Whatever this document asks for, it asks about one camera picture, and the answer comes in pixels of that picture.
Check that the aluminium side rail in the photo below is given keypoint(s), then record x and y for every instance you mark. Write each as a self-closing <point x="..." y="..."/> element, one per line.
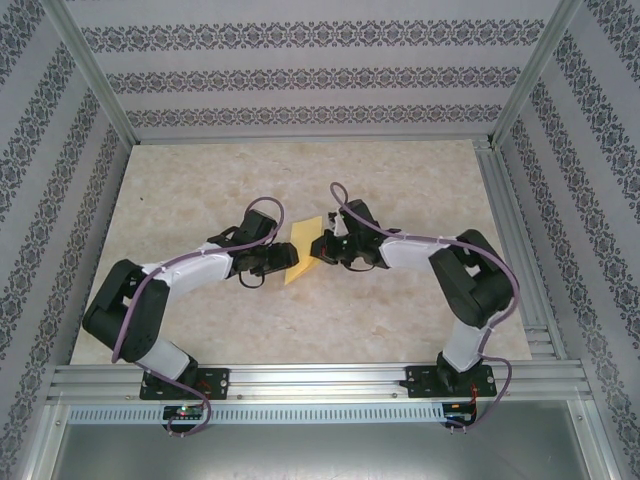
<point x="500" y="190"/>

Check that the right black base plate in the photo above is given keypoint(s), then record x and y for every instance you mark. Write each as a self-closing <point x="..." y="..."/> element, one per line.
<point x="417" y="382"/>

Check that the yellow square paper sheet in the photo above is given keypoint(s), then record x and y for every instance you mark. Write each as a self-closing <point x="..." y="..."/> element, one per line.
<point x="305" y="230"/>

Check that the grey metal sheet panel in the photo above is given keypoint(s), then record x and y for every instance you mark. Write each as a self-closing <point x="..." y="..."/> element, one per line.
<point x="320" y="455"/>

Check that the left small controller board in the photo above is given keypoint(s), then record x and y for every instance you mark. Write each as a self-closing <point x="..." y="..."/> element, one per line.
<point x="185" y="411"/>

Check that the small controller board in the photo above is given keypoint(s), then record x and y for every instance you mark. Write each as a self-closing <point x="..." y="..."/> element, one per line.
<point x="185" y="411"/>
<point x="457" y="407"/>

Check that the aluminium frame post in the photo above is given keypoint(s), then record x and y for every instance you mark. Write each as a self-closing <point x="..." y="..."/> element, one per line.
<point x="539" y="65"/>
<point x="91" y="65"/>

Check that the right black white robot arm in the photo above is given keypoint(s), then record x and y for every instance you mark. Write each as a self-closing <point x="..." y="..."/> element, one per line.
<point x="470" y="295"/>

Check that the right small controller board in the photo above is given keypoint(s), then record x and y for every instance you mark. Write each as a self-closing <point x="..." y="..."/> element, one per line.
<point x="457" y="407"/>

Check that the right aluminium frame post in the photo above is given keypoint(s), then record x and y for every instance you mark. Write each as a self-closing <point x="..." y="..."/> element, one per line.
<point x="539" y="65"/>

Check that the long aluminium mounting rail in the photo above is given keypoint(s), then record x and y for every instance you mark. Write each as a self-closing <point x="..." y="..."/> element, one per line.
<point x="320" y="380"/>

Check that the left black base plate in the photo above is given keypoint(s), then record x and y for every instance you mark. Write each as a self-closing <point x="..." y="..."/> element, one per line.
<point x="220" y="382"/>

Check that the thin aluminium back rail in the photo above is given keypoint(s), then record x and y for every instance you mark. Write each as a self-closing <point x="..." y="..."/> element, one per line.
<point x="300" y="139"/>

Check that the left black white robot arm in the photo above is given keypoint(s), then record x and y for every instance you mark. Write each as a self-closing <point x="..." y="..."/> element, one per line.
<point x="130" y="320"/>

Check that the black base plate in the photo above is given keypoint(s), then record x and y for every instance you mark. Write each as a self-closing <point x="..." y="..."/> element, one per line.
<point x="417" y="382"/>
<point x="220" y="382"/>

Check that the left aluminium frame post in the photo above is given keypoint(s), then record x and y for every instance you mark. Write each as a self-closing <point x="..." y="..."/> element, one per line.
<point x="91" y="65"/>

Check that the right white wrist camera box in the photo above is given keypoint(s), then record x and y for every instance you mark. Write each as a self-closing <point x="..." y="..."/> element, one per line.
<point x="338" y="227"/>

